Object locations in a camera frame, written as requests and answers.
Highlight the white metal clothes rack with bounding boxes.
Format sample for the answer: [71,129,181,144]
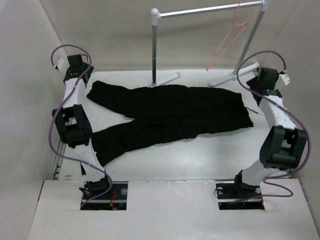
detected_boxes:
[150,0,270,87]

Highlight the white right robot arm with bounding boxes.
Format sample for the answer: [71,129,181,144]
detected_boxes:
[230,67,309,199]

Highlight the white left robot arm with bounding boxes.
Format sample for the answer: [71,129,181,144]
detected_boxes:
[52,54,112,201]

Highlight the pink wire hanger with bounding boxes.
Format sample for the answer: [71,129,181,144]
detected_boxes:
[205,1,248,71]

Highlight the black trousers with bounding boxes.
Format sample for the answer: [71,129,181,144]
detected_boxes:
[87,81,254,166]

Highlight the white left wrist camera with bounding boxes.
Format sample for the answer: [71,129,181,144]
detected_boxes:
[55,57,70,73]

